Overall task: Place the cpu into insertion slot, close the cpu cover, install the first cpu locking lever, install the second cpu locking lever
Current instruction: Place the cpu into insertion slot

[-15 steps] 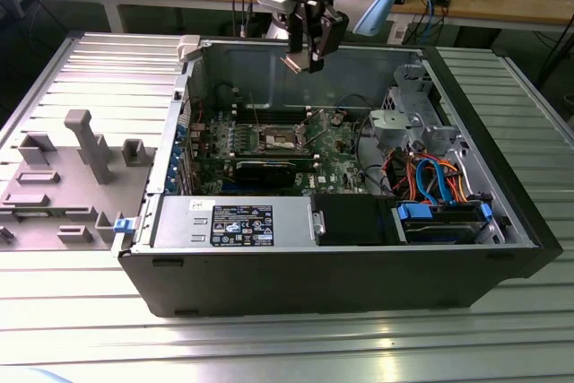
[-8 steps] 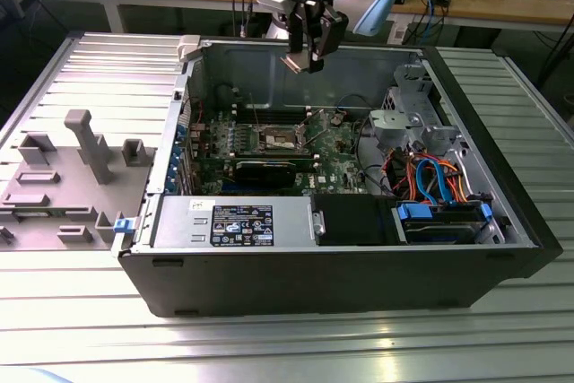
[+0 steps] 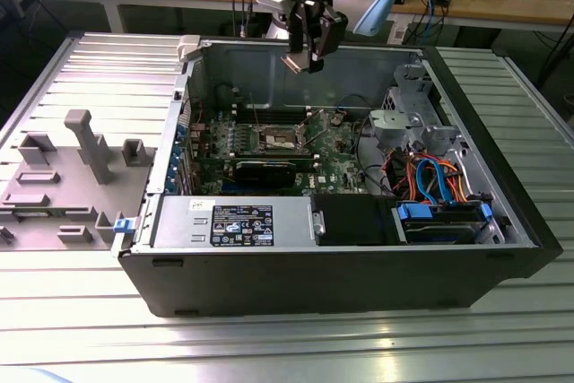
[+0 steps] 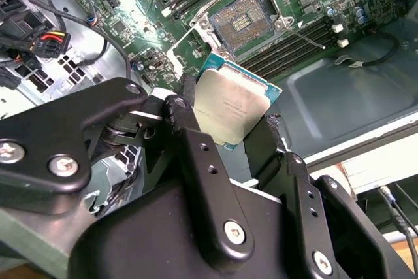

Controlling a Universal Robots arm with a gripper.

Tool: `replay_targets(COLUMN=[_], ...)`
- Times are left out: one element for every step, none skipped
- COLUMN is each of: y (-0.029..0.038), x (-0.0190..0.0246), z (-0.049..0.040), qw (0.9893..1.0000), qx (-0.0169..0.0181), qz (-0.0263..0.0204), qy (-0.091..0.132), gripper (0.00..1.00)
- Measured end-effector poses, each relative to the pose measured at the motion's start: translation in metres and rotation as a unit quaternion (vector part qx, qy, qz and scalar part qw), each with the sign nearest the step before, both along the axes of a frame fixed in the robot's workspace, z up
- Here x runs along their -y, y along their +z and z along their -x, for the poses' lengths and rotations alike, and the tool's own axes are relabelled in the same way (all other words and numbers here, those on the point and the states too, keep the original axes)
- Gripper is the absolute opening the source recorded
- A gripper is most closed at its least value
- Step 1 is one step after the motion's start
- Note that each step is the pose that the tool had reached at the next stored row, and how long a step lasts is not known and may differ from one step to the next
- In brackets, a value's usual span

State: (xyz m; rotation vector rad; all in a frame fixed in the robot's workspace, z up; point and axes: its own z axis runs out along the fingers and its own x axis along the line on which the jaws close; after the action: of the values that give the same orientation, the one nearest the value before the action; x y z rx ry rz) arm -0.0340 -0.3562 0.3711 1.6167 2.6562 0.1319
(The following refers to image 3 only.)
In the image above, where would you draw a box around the silver metal drive cage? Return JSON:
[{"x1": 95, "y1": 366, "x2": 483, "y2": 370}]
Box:
[{"x1": 367, "y1": 63, "x2": 465, "y2": 158}]

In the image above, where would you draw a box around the black graphics card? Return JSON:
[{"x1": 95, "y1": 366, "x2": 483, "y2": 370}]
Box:
[{"x1": 222, "y1": 157, "x2": 298, "y2": 190}]

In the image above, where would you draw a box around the small CPU plate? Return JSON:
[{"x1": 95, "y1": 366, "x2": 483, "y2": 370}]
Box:
[{"x1": 280, "y1": 53, "x2": 315, "y2": 74}]

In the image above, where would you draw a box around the black open PC case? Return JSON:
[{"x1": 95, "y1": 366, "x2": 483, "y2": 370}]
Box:
[{"x1": 117, "y1": 34, "x2": 564, "y2": 319}]

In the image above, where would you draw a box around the black plastic bay cover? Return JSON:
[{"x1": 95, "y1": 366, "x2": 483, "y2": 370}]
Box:
[{"x1": 312, "y1": 196, "x2": 399, "y2": 248}]

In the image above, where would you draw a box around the grey power supply unit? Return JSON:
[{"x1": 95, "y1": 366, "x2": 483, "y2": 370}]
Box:
[{"x1": 151, "y1": 196, "x2": 316, "y2": 250}]

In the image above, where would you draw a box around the orange wire bundle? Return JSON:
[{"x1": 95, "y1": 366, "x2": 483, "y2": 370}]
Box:
[{"x1": 384, "y1": 152, "x2": 473, "y2": 203}]

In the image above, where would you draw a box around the white labelled box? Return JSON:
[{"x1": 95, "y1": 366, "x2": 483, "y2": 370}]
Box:
[{"x1": 387, "y1": 14, "x2": 421, "y2": 46}]

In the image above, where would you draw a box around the CPU socket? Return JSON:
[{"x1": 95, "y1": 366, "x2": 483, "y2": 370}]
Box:
[{"x1": 255, "y1": 124, "x2": 311, "y2": 154}]

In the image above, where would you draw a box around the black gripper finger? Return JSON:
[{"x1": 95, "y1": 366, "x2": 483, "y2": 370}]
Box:
[
  {"x1": 288, "y1": 0, "x2": 309, "y2": 57},
  {"x1": 307, "y1": 5, "x2": 349, "y2": 74}
]

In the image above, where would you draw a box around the blue flat wire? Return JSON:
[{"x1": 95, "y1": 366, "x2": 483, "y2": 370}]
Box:
[{"x1": 414, "y1": 157, "x2": 455, "y2": 207}]

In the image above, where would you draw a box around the black white rating label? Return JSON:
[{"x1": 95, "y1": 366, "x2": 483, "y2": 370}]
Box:
[{"x1": 210, "y1": 203, "x2": 275, "y2": 248}]

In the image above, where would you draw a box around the hard disk in blue carrier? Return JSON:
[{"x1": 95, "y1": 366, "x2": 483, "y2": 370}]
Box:
[{"x1": 391, "y1": 201, "x2": 493, "y2": 246}]

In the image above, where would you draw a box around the black RAM slot bank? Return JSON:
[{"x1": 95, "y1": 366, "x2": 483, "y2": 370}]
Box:
[{"x1": 235, "y1": 107, "x2": 311, "y2": 125}]

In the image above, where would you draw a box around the grey parts rack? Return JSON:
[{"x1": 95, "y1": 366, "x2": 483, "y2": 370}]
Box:
[{"x1": 0, "y1": 109, "x2": 159, "y2": 253}]

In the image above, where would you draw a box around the green motherboard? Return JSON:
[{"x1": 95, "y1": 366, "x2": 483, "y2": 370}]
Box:
[{"x1": 187, "y1": 107, "x2": 374, "y2": 196}]

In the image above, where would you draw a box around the thin wire locking lever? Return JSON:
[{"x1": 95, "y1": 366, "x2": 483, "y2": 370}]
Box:
[
  {"x1": 298, "y1": 109, "x2": 326, "y2": 128},
  {"x1": 248, "y1": 91, "x2": 264, "y2": 131}
]

